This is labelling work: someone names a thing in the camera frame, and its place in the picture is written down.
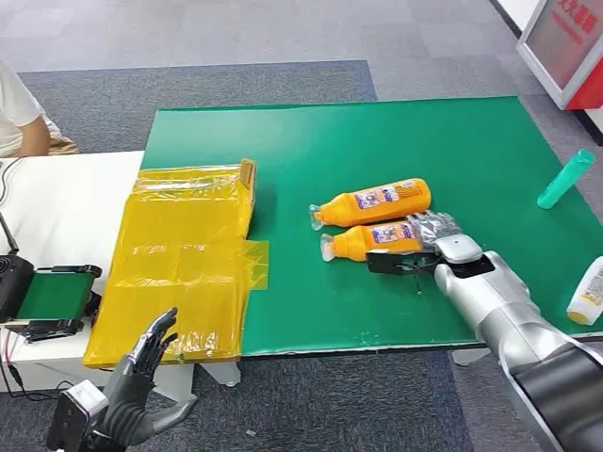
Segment teal plastic bottle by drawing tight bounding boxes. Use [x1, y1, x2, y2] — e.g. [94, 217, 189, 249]
[537, 149, 596, 210]

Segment black cable on white table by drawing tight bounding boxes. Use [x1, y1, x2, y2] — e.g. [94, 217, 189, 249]
[0, 156, 23, 206]

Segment black rod antenna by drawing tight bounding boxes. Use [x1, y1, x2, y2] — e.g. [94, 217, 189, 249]
[0, 212, 20, 255]

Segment white bottle with yellow cap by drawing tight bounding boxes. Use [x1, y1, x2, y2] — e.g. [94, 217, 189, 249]
[566, 256, 603, 327]

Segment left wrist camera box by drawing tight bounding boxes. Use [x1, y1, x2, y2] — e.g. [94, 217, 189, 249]
[45, 379, 109, 452]

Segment yellow plastic-wrapped box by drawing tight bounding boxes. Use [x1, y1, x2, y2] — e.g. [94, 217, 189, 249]
[83, 158, 270, 369]

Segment green table mat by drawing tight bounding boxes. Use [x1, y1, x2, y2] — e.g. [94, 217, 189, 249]
[141, 95, 603, 358]

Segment orange bottle with clear cap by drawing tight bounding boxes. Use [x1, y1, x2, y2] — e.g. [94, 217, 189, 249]
[320, 219, 425, 264]
[309, 177, 432, 232]

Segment black device box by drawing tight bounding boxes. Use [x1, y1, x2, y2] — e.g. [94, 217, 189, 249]
[0, 251, 35, 324]

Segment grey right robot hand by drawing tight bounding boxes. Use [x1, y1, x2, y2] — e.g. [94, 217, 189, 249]
[406, 210, 463, 252]

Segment person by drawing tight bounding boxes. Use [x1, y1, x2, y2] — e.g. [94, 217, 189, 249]
[0, 58, 80, 158]

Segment small green conveyor belt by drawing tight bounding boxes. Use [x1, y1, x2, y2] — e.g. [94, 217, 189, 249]
[5, 264, 104, 345]

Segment white table foot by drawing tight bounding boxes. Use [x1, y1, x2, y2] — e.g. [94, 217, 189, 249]
[152, 363, 199, 436]
[198, 362, 242, 389]
[451, 347, 492, 367]

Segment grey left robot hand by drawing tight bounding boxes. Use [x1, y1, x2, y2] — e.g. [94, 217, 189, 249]
[101, 306, 179, 413]

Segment red and white display stand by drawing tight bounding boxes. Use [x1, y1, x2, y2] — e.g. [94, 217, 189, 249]
[515, 0, 603, 112]

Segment red and black cables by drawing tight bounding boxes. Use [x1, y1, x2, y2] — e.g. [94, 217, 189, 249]
[0, 329, 76, 404]

